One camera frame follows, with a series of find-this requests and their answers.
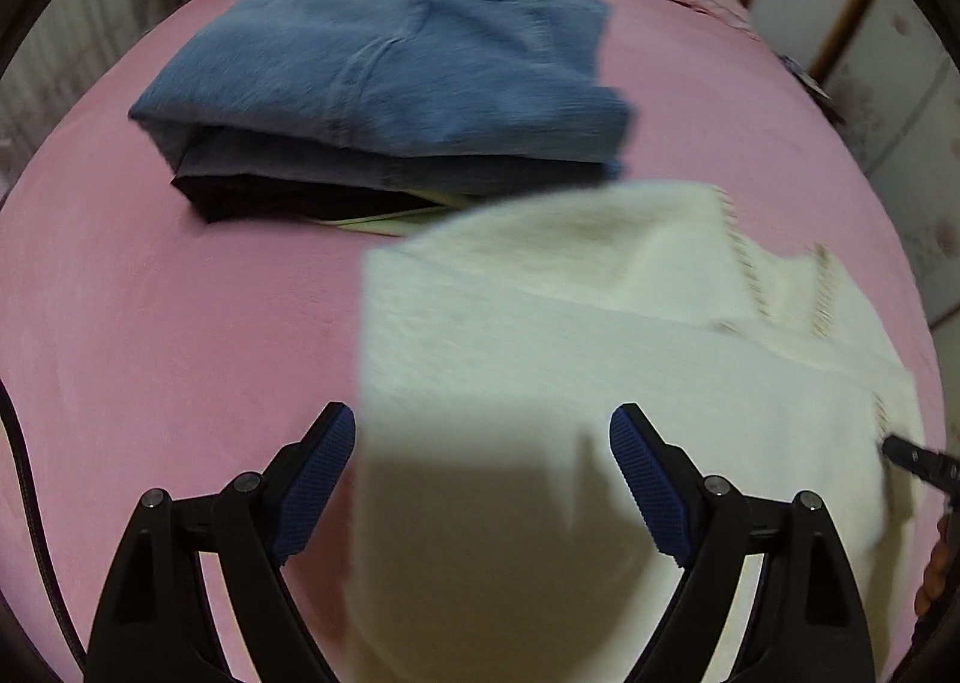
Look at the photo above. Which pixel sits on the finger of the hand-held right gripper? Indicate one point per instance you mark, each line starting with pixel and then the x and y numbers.
pixel 919 456

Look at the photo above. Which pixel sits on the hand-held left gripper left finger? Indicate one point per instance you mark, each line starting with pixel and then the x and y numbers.
pixel 315 488

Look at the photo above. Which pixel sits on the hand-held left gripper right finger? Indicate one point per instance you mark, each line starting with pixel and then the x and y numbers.
pixel 649 480

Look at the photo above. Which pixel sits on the white fleece garment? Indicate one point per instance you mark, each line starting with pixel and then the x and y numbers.
pixel 562 323

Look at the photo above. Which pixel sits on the stack of folded dark clothes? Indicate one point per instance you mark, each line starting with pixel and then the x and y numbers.
pixel 375 68

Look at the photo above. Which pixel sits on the person's right hand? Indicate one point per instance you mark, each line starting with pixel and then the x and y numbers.
pixel 932 570

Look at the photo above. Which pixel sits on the pink bed sheet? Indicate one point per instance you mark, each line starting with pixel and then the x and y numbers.
pixel 187 323

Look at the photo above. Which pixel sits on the folded light green garment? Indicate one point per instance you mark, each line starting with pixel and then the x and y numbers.
pixel 390 222

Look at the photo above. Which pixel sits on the folded black garment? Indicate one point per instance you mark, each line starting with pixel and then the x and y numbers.
pixel 262 199

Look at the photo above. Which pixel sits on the floral wardrobe sliding door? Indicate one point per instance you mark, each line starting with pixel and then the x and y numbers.
pixel 900 128

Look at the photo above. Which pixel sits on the white floral curtain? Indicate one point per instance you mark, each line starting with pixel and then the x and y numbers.
pixel 67 53

